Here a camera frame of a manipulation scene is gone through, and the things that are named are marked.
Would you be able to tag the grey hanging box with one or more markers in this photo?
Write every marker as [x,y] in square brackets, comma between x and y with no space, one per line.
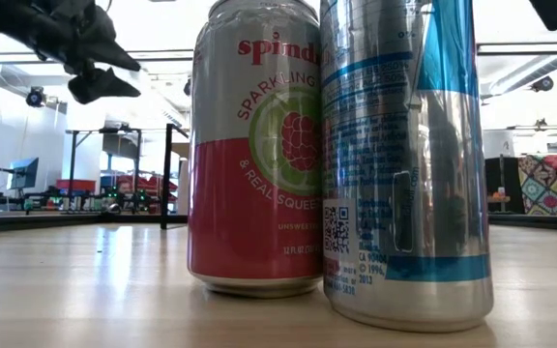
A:
[120,146]

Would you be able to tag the black partition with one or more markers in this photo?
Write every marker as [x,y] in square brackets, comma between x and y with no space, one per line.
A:
[510,188]

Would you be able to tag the black ceiling camera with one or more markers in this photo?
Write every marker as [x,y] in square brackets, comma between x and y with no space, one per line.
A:
[36,96]
[543,83]
[187,87]

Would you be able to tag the silver blue Red Bull can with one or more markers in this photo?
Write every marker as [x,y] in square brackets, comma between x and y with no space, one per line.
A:
[404,193]

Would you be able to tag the small orange object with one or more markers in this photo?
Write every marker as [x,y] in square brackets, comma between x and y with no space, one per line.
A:
[500,198]

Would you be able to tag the white panel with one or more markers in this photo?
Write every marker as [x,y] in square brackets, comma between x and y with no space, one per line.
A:
[183,188]

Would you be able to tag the black aluminium table frame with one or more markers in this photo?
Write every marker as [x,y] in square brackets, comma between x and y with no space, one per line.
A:
[41,223]

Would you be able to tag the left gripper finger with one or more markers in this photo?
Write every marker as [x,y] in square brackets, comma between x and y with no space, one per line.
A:
[107,50]
[97,87]

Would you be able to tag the red grey Spindrift can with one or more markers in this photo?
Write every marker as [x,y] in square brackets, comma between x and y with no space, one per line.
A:
[240,193]

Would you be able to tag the dark computer monitor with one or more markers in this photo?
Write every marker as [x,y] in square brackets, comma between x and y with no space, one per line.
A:
[24,173]

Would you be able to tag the small grey dome object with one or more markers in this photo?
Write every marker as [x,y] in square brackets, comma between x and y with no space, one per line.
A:
[113,209]

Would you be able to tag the background robot with green lights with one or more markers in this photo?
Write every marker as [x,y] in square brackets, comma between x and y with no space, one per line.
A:
[114,198]

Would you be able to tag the wooden shelf black metal frame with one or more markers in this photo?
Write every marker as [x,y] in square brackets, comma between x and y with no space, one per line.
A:
[166,183]

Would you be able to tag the grey ceiling duct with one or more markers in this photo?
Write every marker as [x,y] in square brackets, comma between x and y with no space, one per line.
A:
[549,65]

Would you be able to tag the colourful patchwork quilt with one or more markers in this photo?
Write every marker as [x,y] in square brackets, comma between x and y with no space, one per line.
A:
[551,186]

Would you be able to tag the black background frame table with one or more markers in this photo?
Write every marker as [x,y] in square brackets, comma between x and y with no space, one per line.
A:
[71,164]

